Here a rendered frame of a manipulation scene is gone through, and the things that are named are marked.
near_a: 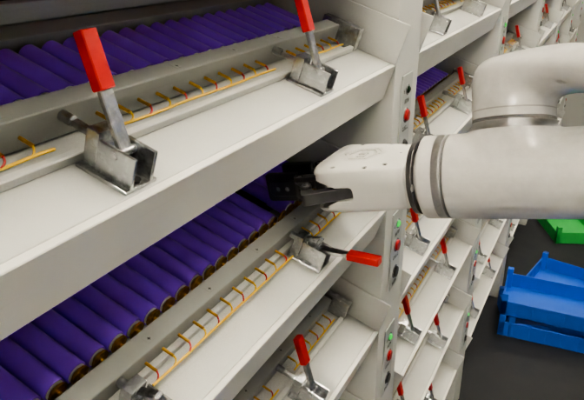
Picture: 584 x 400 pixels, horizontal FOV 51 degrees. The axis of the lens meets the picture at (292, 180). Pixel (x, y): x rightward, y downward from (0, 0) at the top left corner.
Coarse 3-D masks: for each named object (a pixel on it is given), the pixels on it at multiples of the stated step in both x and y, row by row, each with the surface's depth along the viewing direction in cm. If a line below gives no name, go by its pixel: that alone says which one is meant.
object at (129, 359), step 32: (288, 224) 66; (256, 256) 60; (224, 288) 55; (256, 288) 58; (160, 320) 49; (192, 320) 52; (224, 320) 53; (128, 352) 46; (160, 352) 49; (96, 384) 43
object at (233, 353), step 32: (288, 160) 84; (320, 160) 82; (320, 224) 72; (352, 224) 74; (288, 288) 61; (320, 288) 65; (256, 320) 56; (288, 320) 58; (192, 352) 50; (224, 352) 51; (256, 352) 53; (160, 384) 47; (192, 384) 48; (224, 384) 49
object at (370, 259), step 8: (320, 240) 64; (320, 248) 64; (328, 248) 64; (336, 256) 63; (344, 256) 63; (352, 256) 62; (360, 256) 62; (368, 256) 62; (376, 256) 62; (368, 264) 62; (376, 264) 61
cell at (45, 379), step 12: (0, 348) 43; (12, 348) 44; (0, 360) 43; (12, 360) 43; (24, 360) 43; (36, 360) 44; (12, 372) 43; (24, 372) 43; (36, 372) 43; (48, 372) 43; (36, 384) 42; (48, 384) 42; (48, 396) 42
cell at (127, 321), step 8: (88, 288) 51; (72, 296) 50; (80, 296) 50; (88, 296) 50; (96, 296) 50; (104, 296) 50; (88, 304) 50; (96, 304) 50; (104, 304) 50; (112, 304) 50; (96, 312) 50; (104, 312) 49; (112, 312) 49; (120, 312) 49; (128, 312) 50; (112, 320) 49; (120, 320) 49; (128, 320) 49; (136, 320) 49; (120, 328) 49; (128, 328) 49; (128, 336) 49
